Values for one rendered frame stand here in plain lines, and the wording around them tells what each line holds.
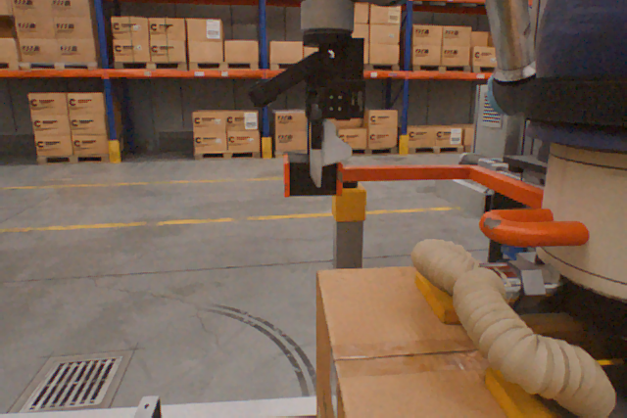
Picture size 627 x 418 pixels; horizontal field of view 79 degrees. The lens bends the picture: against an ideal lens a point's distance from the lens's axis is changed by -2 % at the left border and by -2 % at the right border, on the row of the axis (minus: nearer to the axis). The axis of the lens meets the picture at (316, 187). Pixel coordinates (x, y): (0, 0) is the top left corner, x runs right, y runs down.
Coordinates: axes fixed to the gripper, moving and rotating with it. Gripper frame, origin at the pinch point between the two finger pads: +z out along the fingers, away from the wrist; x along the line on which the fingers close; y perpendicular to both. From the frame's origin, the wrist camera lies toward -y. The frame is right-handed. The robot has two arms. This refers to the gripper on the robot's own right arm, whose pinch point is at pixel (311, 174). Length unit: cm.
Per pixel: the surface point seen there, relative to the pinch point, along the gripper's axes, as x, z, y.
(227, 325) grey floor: 129, 107, -35
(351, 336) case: -22.5, 12.9, 2.7
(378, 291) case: -13.2, 12.8, 7.9
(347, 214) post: 20.5, 13.0, 9.2
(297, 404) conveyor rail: 7.0, 48.3, -2.0
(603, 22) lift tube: -29.4, -17.5, 19.9
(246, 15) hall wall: 809, -173, -79
